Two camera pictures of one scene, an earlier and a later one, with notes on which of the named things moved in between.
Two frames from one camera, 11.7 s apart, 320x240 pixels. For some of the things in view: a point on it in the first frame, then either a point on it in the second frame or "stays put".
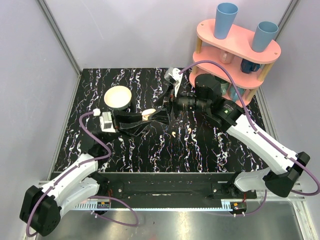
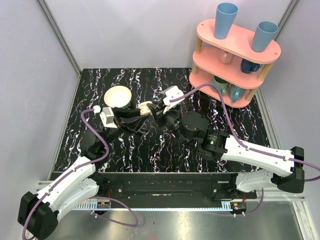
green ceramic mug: x=224 y=88 stays put
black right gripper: x=165 y=117 → x=159 y=115
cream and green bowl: x=117 y=97 stays put
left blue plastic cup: x=225 y=14 stays put
